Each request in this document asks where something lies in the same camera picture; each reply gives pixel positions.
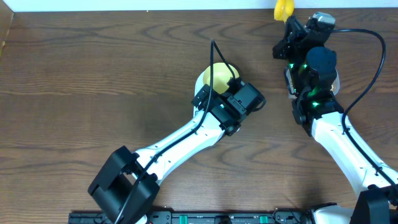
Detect yellow plastic measuring scoop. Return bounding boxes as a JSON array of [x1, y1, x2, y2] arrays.
[[274, 0, 295, 22]]

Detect pale yellow bowl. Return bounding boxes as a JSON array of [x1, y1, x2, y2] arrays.
[[202, 62, 239, 94]]

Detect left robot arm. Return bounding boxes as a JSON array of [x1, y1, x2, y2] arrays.
[[88, 80, 266, 223]]

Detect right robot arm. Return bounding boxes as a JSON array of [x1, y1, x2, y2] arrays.
[[272, 12, 397, 223]]

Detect white digital kitchen scale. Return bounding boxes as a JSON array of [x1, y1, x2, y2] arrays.
[[193, 67, 242, 119]]

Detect clear plastic container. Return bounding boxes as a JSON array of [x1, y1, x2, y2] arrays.
[[283, 67, 340, 100]]

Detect black left camera cable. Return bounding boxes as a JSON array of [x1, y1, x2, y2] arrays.
[[113, 39, 237, 224]]

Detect black camera cable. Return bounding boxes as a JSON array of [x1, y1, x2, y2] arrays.
[[331, 28, 398, 187], [113, 39, 237, 224]]

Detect black right camera cable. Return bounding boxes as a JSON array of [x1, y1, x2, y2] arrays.
[[331, 28, 398, 187]]

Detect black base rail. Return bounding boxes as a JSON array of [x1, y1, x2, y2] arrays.
[[67, 208, 315, 224]]

